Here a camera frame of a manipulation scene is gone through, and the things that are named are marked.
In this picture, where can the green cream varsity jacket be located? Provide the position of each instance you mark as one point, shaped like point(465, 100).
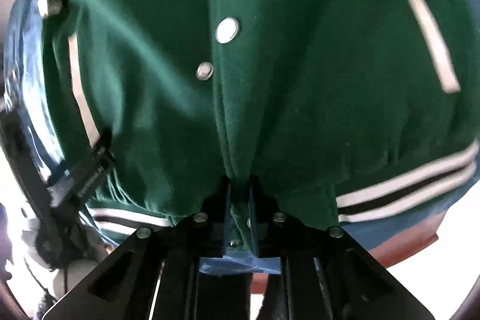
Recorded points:
point(451, 28)

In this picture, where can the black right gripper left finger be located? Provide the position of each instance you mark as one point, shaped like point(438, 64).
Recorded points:
point(153, 275)

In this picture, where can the blue striped bed cover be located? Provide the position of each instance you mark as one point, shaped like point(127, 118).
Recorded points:
point(26, 61)

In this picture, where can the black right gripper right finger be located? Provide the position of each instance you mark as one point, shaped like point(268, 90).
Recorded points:
point(323, 274)

